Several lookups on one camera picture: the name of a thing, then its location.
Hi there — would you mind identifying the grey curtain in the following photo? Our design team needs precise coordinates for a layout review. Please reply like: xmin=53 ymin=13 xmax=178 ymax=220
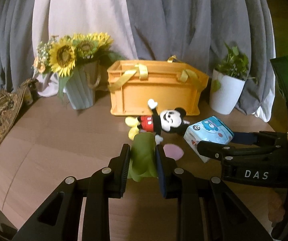
xmin=0 ymin=0 xmax=275 ymax=121

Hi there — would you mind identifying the light blue tissue pack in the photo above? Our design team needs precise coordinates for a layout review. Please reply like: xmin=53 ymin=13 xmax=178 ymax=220
xmin=184 ymin=116 xmax=234 ymax=163

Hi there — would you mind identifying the orange plastic crate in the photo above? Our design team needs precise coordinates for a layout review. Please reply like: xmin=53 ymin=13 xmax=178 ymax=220
xmin=107 ymin=56 xmax=209 ymax=116

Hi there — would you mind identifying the pink soft sponge piece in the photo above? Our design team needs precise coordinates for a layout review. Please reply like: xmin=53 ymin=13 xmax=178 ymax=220
xmin=163 ymin=144 xmax=184 ymax=160

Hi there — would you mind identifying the green potted plant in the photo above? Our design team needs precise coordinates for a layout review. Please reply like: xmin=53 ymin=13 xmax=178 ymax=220
xmin=213 ymin=42 xmax=258 ymax=84

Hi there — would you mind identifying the green soft frog toy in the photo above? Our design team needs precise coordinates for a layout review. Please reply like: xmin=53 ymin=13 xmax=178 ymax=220
xmin=128 ymin=132 xmax=158 ymax=182

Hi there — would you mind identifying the beige curtain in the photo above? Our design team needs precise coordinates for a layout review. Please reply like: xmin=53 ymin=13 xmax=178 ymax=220
xmin=32 ymin=0 xmax=138 ymax=98

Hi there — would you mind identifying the sunflower bouquet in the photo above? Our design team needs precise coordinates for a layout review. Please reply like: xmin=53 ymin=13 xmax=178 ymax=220
xmin=32 ymin=32 xmax=125 ymax=98

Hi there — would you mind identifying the white plant pot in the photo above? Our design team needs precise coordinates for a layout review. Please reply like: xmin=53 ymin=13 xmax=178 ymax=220
xmin=209 ymin=69 xmax=245 ymax=115

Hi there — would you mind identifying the grey ribbed vase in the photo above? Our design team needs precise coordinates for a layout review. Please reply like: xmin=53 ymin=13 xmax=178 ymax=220
xmin=65 ymin=61 xmax=101 ymax=110

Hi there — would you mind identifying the Mickey Mouse plush toy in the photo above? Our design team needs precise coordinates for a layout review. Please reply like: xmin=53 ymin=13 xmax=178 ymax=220
xmin=125 ymin=98 xmax=190 ymax=144

